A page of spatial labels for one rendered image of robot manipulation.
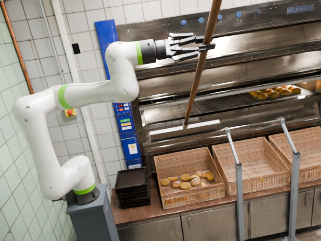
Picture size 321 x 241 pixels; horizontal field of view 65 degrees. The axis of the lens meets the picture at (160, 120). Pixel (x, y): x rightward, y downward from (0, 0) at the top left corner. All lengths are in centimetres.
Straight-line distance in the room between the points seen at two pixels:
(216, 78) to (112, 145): 117
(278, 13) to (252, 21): 23
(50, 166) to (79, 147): 126
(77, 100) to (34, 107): 18
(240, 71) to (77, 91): 169
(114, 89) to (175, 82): 139
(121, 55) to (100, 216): 92
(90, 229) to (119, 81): 93
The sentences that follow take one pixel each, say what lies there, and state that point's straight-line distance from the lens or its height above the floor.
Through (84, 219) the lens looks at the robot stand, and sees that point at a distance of 155.
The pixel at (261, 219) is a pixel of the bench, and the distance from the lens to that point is 258.
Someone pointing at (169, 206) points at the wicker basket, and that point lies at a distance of 227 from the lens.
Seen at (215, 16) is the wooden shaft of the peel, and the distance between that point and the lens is 94.
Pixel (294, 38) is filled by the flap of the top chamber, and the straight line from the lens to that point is 267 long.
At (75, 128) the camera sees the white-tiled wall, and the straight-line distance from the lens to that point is 246.
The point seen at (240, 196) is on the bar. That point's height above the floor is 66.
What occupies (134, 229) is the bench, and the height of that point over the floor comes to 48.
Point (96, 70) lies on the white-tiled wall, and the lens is 228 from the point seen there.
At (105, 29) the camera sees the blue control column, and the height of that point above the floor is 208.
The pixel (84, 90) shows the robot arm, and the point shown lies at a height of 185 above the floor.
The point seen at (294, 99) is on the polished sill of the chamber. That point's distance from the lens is 282.
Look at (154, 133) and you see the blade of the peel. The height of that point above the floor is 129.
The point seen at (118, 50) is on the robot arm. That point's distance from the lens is 97.
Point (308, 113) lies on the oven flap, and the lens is 296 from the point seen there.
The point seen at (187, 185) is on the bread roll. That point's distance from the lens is 242.
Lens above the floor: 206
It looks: 21 degrees down
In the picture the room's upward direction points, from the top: 9 degrees counter-clockwise
